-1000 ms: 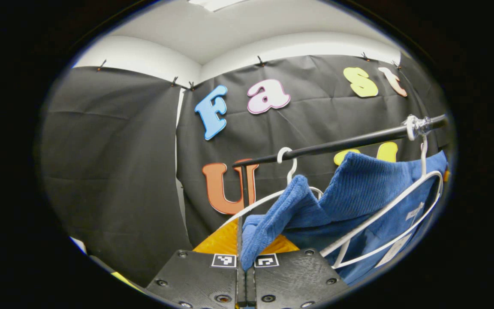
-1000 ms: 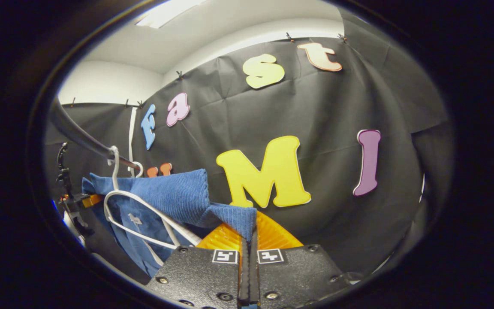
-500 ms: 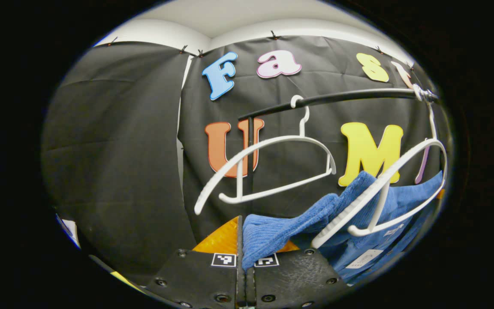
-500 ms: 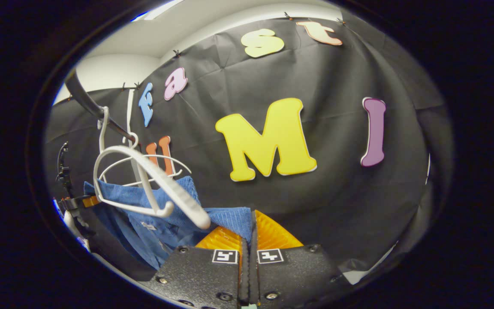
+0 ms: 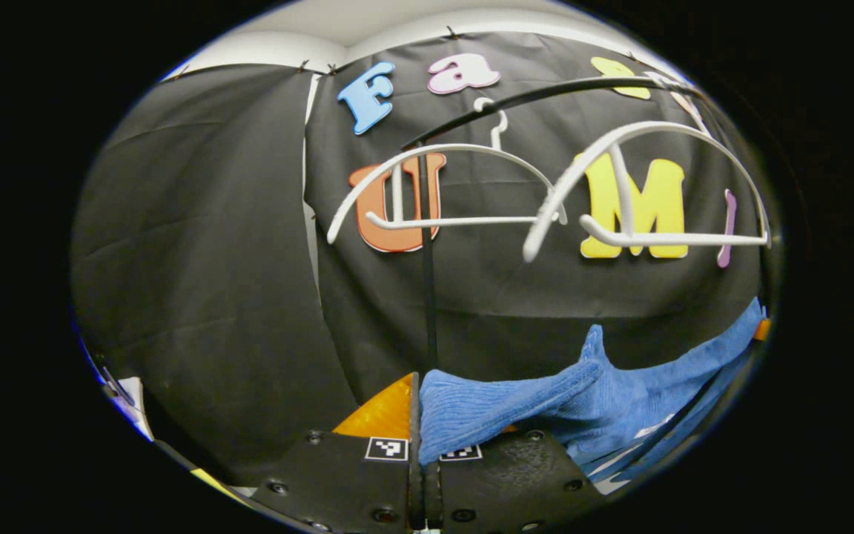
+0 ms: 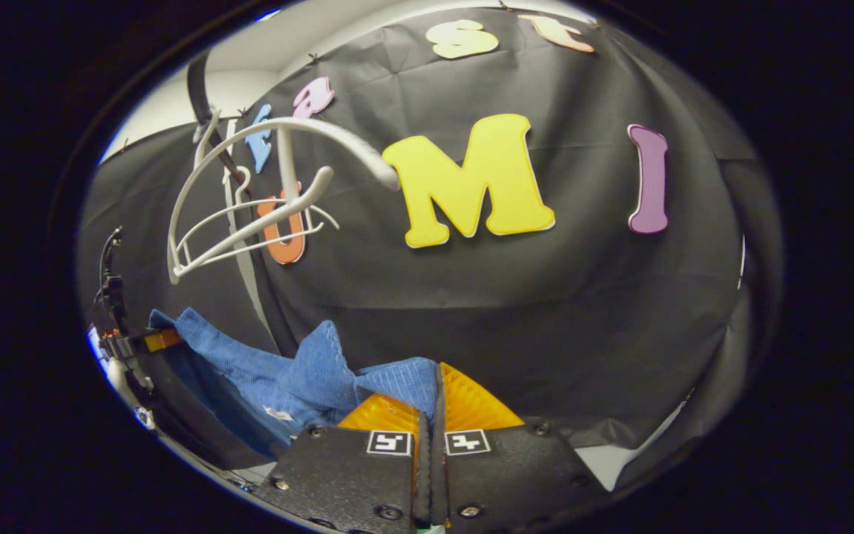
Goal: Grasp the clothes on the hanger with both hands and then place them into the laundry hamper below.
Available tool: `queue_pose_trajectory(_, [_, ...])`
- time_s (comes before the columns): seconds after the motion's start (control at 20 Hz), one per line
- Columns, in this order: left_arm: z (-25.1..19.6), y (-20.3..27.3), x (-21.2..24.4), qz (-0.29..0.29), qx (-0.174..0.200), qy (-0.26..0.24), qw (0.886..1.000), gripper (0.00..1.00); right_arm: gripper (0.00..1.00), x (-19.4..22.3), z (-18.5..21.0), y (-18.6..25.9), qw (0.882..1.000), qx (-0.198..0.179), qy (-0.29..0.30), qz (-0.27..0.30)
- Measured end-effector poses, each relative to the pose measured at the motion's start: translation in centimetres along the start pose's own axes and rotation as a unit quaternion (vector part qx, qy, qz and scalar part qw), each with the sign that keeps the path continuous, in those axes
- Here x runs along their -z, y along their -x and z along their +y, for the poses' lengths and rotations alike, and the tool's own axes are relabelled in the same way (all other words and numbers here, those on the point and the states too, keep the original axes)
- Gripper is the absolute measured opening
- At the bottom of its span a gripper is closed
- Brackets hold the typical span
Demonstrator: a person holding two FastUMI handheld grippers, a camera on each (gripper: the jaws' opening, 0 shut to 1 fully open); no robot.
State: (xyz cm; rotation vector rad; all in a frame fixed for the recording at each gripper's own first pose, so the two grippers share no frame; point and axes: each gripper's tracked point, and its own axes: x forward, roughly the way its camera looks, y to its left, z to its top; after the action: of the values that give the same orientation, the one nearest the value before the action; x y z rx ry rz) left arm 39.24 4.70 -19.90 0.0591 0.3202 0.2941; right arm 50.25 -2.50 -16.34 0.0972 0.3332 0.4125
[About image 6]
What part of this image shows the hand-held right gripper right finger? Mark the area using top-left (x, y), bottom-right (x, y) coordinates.
top-left (433, 362), bottom-right (613, 529)

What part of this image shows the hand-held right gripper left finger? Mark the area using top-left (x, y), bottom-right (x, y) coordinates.
top-left (253, 393), bottom-right (431, 533)

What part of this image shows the blue corduroy jacket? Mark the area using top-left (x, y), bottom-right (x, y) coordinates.
top-left (147, 308), bottom-right (439, 459)

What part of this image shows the white clothes hanger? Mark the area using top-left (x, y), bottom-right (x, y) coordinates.
top-left (168, 110), bottom-right (400, 286)
top-left (177, 165), bottom-right (340, 264)

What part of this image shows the black clothes rack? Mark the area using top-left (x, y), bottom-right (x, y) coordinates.
top-left (187, 52), bottom-right (257, 201)

